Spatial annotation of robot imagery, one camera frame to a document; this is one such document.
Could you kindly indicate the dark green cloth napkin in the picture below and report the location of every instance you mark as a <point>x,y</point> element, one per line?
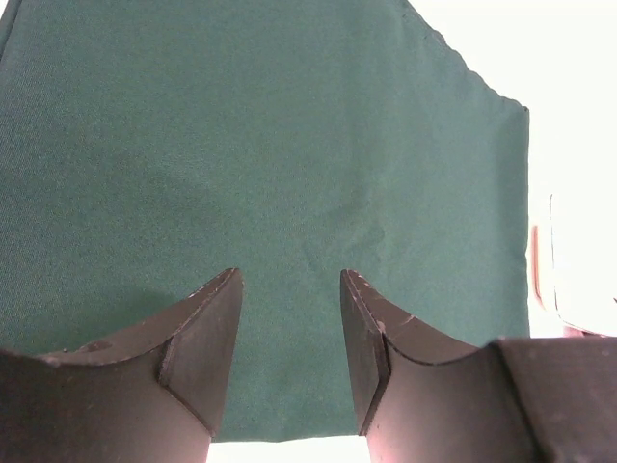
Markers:
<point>148,145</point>

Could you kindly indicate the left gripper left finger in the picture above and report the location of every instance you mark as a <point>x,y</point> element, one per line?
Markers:
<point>152,392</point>

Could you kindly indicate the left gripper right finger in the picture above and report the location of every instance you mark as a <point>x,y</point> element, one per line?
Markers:
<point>421,396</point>

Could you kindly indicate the white rectangular plate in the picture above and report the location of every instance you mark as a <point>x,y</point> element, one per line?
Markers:
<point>573,261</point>

